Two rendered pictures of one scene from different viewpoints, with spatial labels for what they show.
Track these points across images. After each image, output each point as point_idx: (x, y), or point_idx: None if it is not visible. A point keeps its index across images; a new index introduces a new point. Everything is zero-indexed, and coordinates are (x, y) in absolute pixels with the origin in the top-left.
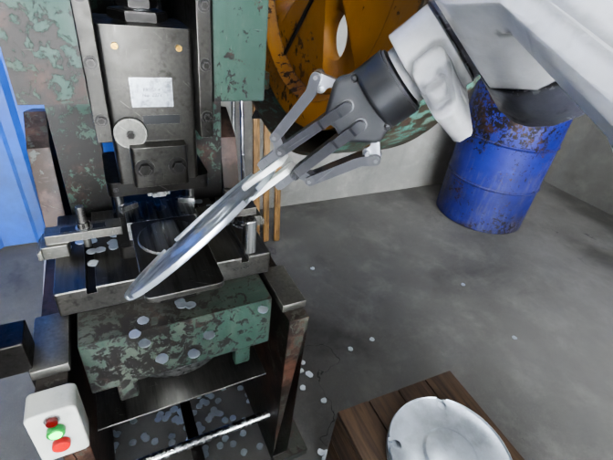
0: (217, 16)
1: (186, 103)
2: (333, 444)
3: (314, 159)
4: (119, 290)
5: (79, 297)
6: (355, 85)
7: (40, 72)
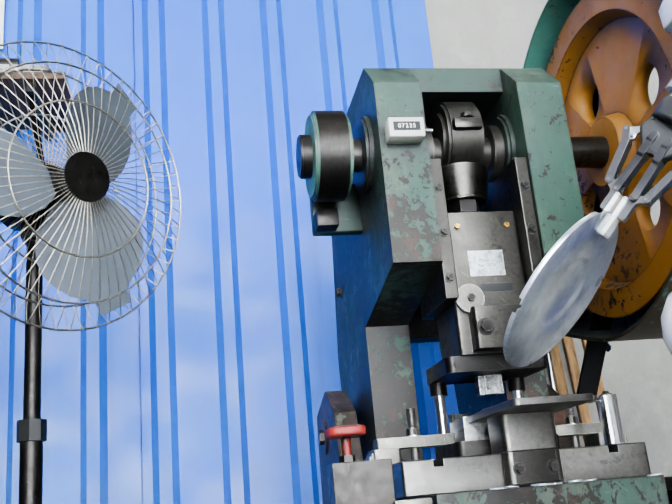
0: (537, 189)
1: (516, 272)
2: None
3: (643, 180)
4: (466, 469)
5: (426, 469)
6: (654, 121)
7: (411, 237)
